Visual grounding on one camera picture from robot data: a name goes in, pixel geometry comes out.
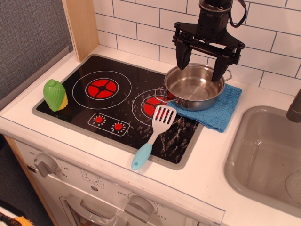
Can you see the black toy stovetop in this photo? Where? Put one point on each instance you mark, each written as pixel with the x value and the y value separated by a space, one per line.
pixel 119 92

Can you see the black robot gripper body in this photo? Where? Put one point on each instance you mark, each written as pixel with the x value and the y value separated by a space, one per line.
pixel 209 35

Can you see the grey timer knob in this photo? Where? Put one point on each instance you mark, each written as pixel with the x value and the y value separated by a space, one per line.
pixel 45 164

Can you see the wooden side post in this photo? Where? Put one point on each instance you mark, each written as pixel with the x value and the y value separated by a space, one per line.
pixel 80 16

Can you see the red stove knob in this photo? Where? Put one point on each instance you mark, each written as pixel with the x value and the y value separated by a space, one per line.
pixel 118 127
pixel 99 119

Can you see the grey oven door handle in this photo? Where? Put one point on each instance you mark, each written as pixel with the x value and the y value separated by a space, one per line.
pixel 79 214

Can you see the green and yellow toy corn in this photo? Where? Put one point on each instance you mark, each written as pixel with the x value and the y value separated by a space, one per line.
pixel 55 95

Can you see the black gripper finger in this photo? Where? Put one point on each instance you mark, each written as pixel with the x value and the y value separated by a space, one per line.
pixel 183 50
pixel 223 59

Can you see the orange yellow object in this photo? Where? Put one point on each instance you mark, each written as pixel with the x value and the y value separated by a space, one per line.
pixel 17 221

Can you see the red left stove knob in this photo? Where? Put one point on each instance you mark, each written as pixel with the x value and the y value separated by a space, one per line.
pixel 99 119

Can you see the stainless steel pot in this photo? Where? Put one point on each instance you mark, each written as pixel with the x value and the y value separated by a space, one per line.
pixel 191 89

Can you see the grey sink basin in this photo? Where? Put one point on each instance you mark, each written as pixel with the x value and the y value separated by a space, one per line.
pixel 264 163

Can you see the grey oven knob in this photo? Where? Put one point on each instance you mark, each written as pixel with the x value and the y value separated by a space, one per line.
pixel 139 208

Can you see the grey faucet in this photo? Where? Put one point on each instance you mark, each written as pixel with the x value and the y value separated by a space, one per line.
pixel 294 112

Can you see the red right stove knob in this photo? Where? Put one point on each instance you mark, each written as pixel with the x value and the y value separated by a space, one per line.
pixel 118 127

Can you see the blue knitted cloth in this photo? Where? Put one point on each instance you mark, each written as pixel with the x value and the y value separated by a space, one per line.
pixel 219 115

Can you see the white spatula with blue handle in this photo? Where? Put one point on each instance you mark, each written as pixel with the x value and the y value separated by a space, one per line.
pixel 162 120

